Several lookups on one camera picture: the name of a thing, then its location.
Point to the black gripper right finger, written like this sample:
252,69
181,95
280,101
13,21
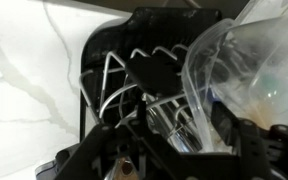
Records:
263,154

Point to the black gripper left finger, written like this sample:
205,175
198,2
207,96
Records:
106,143

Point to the clear plastic container bowl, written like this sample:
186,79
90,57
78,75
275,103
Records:
226,63

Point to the steel dish rack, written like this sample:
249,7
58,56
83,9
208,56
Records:
106,96

